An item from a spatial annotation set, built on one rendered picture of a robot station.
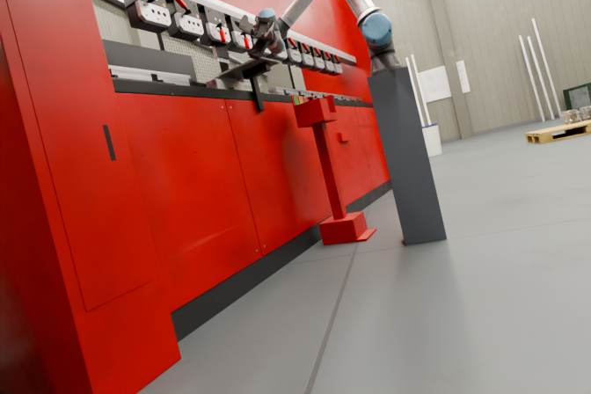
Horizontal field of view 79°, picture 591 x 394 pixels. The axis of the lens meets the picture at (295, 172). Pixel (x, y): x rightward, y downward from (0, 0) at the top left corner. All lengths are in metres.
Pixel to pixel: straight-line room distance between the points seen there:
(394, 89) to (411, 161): 0.33
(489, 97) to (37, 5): 11.74
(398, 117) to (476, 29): 10.92
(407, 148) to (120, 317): 1.24
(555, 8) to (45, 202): 12.88
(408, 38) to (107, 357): 11.80
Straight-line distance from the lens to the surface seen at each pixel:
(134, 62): 2.27
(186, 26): 1.81
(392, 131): 1.65
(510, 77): 12.42
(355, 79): 3.90
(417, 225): 1.69
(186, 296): 1.34
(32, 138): 1.02
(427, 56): 12.15
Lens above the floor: 0.48
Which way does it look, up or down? 2 degrees down
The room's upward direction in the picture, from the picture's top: 13 degrees counter-clockwise
